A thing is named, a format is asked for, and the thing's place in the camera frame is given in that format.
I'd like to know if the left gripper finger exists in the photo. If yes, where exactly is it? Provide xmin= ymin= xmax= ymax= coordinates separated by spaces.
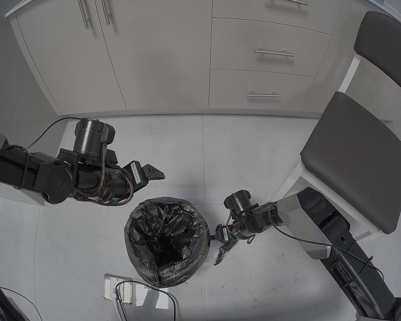
xmin=142 ymin=165 xmax=166 ymax=182

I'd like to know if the white chair with grey seat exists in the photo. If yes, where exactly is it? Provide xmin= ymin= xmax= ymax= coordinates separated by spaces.
xmin=289 ymin=10 xmax=401 ymax=243

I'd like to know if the black plastic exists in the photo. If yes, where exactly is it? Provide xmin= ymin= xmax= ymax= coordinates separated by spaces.
xmin=215 ymin=243 xmax=236 ymax=265

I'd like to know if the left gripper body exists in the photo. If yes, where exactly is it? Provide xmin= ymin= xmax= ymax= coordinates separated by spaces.
xmin=74 ymin=161 xmax=148 ymax=207

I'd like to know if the white cable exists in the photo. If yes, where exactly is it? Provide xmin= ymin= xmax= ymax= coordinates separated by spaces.
xmin=114 ymin=290 xmax=126 ymax=321

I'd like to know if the white cabinet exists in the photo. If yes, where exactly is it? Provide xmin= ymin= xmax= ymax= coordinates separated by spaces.
xmin=5 ymin=0 xmax=396 ymax=123

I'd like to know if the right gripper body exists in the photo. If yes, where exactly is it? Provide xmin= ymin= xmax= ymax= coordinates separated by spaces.
xmin=215 ymin=224 xmax=254 ymax=247

